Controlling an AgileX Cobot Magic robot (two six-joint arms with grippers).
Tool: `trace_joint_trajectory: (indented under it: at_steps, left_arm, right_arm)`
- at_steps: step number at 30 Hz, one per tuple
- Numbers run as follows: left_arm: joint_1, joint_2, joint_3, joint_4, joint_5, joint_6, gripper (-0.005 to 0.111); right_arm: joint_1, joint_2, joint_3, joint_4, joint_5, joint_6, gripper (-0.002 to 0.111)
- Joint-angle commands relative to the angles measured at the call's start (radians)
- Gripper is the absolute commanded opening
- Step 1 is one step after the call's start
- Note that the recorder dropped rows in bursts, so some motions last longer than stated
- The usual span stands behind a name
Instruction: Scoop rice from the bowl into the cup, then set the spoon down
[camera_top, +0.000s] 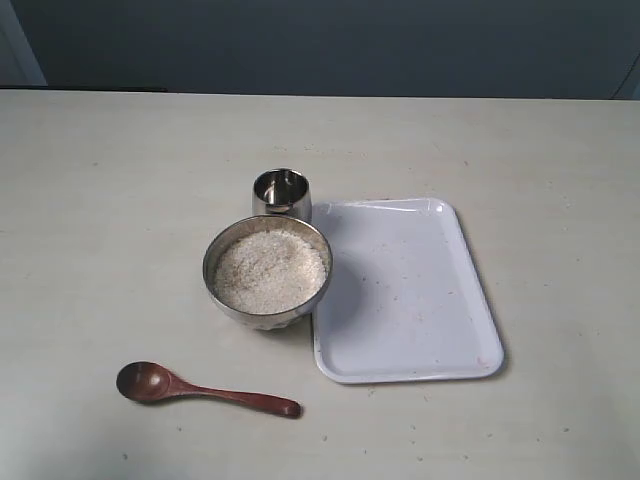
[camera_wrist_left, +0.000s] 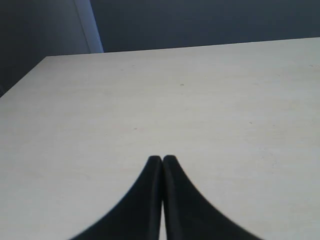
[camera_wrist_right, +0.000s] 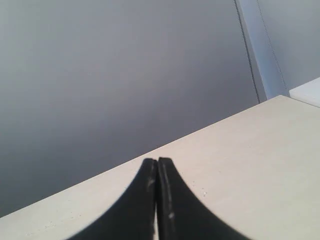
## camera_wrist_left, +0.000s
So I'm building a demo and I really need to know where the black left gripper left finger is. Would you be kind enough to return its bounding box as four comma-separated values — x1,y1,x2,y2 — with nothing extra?
73,155,162,240

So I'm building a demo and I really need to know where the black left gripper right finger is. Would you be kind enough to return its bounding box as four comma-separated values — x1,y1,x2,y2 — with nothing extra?
162,155,259,240

